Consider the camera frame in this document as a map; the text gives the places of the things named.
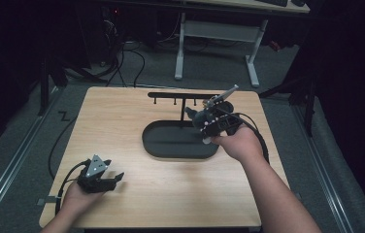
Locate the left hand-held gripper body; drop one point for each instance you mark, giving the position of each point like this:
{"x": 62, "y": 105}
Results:
{"x": 94, "y": 181}

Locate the metal floor rail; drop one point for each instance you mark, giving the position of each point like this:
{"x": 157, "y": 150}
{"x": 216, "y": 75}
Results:
{"x": 324, "y": 168}
{"x": 18, "y": 155}

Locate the black computer tower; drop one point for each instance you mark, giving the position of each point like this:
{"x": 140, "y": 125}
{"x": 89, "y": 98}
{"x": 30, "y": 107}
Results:
{"x": 111, "y": 32}

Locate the small red object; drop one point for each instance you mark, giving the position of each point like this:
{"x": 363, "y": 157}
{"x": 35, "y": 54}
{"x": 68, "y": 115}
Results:
{"x": 275, "y": 46}

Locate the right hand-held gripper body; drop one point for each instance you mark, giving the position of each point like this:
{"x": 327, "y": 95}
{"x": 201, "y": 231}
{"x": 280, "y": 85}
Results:
{"x": 229, "y": 121}

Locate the person's right hand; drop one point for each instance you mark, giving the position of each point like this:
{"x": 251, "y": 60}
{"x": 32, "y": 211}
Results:
{"x": 240, "y": 145}

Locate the black metal stand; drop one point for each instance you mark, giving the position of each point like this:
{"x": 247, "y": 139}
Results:
{"x": 310, "y": 106}
{"x": 44, "y": 87}

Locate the black hook rack with tray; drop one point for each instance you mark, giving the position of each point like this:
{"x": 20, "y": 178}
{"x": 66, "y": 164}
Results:
{"x": 171, "y": 139}

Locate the person's left hand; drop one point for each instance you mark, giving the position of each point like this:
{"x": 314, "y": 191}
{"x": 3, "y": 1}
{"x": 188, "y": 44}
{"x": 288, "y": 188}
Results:
{"x": 78, "y": 200}

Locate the black keyboard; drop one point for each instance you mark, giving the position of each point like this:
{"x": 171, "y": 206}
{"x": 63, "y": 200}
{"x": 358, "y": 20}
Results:
{"x": 272, "y": 2}

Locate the white frame desk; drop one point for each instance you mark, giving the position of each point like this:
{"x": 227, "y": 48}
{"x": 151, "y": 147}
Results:
{"x": 219, "y": 30}

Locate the grey tape piece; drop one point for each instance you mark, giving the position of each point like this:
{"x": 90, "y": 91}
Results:
{"x": 298, "y": 196}
{"x": 46, "y": 200}

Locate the black computer mouse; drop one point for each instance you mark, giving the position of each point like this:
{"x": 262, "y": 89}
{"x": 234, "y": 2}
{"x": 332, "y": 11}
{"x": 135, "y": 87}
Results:
{"x": 298, "y": 2}

